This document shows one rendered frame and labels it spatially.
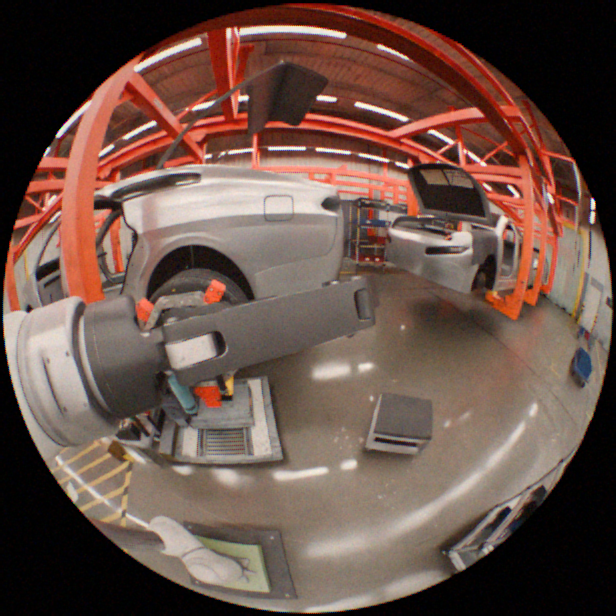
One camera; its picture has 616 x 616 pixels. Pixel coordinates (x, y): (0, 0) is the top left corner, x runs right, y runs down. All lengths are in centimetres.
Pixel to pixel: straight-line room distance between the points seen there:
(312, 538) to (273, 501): 37
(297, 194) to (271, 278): 53
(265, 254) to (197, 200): 54
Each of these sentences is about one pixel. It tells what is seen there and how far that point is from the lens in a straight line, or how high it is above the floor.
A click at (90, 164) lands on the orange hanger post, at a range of 125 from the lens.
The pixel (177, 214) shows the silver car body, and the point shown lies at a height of 151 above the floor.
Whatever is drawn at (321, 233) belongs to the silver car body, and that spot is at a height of 131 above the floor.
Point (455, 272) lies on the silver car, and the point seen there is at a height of 98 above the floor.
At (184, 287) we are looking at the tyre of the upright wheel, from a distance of 103.
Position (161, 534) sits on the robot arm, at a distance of 92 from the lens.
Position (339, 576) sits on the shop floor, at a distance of 148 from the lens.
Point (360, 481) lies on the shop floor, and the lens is 150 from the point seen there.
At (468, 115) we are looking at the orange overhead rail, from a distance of 339.
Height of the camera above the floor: 141
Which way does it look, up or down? 25 degrees down
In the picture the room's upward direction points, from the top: straight up
